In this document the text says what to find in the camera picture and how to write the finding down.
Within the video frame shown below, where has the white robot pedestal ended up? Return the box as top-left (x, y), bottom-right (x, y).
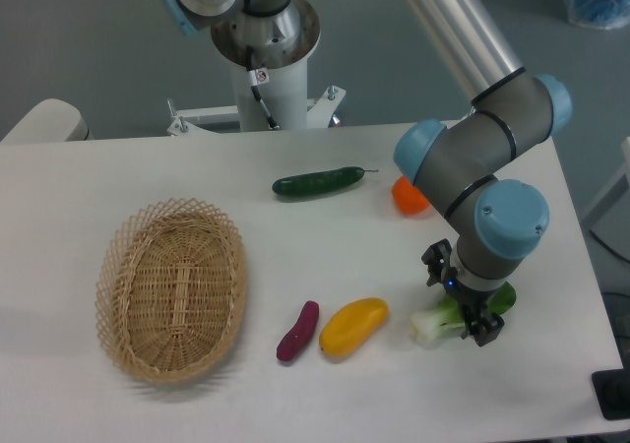
top-left (168, 0), bottom-right (346, 136)

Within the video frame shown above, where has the black device at table edge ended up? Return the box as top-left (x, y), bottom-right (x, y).
top-left (592, 368), bottom-right (629, 420)

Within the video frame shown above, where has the yellow mango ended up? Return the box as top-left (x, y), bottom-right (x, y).
top-left (319, 297), bottom-right (389, 358)

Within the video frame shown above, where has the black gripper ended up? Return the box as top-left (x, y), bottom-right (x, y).
top-left (421, 239), bottom-right (504, 347)

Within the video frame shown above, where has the orange tangerine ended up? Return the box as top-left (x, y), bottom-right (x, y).
top-left (391, 176), bottom-right (430, 216)

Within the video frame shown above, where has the green cucumber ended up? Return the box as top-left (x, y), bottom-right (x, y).
top-left (272, 166), bottom-right (377, 200)

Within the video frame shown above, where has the woven wicker basket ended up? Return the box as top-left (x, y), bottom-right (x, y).
top-left (95, 199), bottom-right (247, 384)

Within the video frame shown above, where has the white table leg frame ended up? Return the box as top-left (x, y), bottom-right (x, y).
top-left (582, 137), bottom-right (629, 264)

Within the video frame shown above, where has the purple sweet potato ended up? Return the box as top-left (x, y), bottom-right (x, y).
top-left (276, 300), bottom-right (320, 363)

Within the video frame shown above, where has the white chair back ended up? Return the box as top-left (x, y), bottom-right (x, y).
top-left (1, 98), bottom-right (94, 146)

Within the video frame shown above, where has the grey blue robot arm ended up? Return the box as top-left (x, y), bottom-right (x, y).
top-left (162, 0), bottom-right (572, 346)

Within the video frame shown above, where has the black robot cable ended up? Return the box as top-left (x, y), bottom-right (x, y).
top-left (244, 43), bottom-right (281, 131)

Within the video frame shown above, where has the green bok choy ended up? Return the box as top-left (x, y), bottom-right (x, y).
top-left (409, 282), bottom-right (517, 347)

